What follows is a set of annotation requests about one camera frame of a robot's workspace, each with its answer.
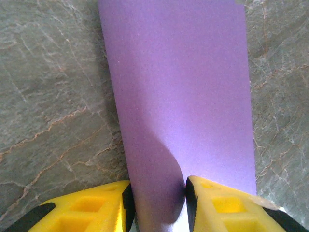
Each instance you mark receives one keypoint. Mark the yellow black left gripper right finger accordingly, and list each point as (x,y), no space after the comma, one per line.
(229,207)

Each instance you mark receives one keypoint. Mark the purple cloth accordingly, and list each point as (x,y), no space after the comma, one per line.
(178,84)

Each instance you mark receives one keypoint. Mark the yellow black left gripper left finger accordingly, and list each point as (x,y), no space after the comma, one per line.
(91,210)

